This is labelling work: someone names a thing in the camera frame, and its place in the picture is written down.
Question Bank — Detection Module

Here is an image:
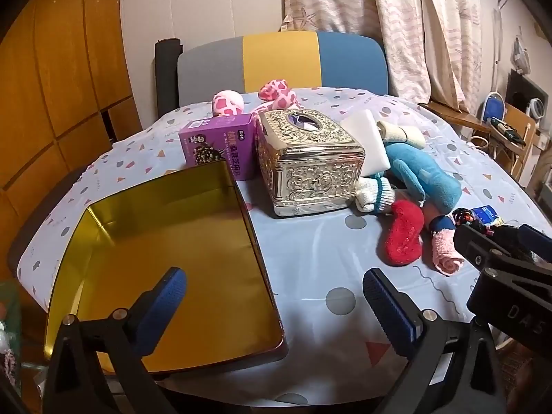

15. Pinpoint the white teal striped sock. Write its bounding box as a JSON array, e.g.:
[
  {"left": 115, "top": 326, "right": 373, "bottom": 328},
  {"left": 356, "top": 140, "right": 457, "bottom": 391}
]
[{"left": 356, "top": 178, "right": 396, "bottom": 214}]

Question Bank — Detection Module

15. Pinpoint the cream sock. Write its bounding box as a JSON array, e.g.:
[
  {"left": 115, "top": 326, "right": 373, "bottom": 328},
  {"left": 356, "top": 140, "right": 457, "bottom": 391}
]
[{"left": 377, "top": 120, "right": 426, "bottom": 150}]

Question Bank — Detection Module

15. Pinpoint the blue plush toy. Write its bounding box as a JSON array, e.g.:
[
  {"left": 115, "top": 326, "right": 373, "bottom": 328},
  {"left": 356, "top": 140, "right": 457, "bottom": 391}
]
[{"left": 385, "top": 143, "right": 461, "bottom": 214}]

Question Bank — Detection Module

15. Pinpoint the patterned white tablecloth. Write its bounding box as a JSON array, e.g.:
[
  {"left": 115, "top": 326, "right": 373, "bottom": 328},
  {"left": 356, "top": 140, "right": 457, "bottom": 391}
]
[{"left": 17, "top": 88, "right": 551, "bottom": 406}]

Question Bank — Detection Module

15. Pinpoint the grey yellow blue chair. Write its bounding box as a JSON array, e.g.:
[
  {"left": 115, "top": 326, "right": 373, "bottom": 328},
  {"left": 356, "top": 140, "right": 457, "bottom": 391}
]
[{"left": 177, "top": 31, "right": 389, "bottom": 106}]

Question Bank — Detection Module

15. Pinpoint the black wig with beads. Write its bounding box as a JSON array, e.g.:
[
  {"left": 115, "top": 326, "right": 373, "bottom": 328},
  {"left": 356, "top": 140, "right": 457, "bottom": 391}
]
[{"left": 452, "top": 207, "right": 533, "bottom": 262}]

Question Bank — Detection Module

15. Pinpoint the orange wooden cabinet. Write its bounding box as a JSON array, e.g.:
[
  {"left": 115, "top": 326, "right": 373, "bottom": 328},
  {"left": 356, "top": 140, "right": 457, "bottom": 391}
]
[{"left": 1, "top": 0, "right": 141, "bottom": 278}]

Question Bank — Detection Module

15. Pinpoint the gold metal tray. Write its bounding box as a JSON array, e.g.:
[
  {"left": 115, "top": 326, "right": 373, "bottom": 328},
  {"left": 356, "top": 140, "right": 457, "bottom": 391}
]
[{"left": 44, "top": 161, "right": 288, "bottom": 375}]

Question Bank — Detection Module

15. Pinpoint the pink spotted plush toy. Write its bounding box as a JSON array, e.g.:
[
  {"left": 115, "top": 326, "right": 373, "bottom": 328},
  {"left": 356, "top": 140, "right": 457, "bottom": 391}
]
[{"left": 211, "top": 79, "right": 299, "bottom": 117}]

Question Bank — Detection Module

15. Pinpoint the red fuzzy sock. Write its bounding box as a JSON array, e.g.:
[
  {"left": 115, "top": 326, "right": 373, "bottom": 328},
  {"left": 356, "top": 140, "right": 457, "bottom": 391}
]
[{"left": 385, "top": 200, "right": 425, "bottom": 266}]

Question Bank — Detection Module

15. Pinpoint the pink patterned curtain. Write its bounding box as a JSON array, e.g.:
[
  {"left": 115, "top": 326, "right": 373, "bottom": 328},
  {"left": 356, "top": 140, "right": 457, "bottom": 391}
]
[{"left": 283, "top": 0, "right": 482, "bottom": 112}]

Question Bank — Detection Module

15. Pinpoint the ornate silver tissue box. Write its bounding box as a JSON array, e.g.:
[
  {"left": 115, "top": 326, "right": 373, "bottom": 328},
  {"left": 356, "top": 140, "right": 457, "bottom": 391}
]
[{"left": 256, "top": 108, "right": 365, "bottom": 217}]

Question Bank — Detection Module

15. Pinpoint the small blue white packet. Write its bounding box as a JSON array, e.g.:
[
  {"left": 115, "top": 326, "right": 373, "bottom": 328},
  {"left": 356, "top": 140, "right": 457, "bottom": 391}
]
[{"left": 472, "top": 205, "right": 504, "bottom": 226}]

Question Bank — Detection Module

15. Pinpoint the white sponge block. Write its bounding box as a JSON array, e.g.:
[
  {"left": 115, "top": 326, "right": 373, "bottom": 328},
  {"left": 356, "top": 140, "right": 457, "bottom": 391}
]
[{"left": 339, "top": 109, "right": 390, "bottom": 178}]

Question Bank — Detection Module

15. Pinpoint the purple cardboard box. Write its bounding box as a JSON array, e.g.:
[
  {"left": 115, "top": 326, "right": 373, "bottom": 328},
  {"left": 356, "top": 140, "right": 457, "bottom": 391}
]
[{"left": 179, "top": 114, "right": 257, "bottom": 180}]

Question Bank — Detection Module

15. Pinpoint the wooden side table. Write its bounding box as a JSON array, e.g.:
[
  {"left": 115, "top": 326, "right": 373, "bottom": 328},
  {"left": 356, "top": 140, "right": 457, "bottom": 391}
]
[{"left": 422, "top": 101, "right": 536, "bottom": 187}]

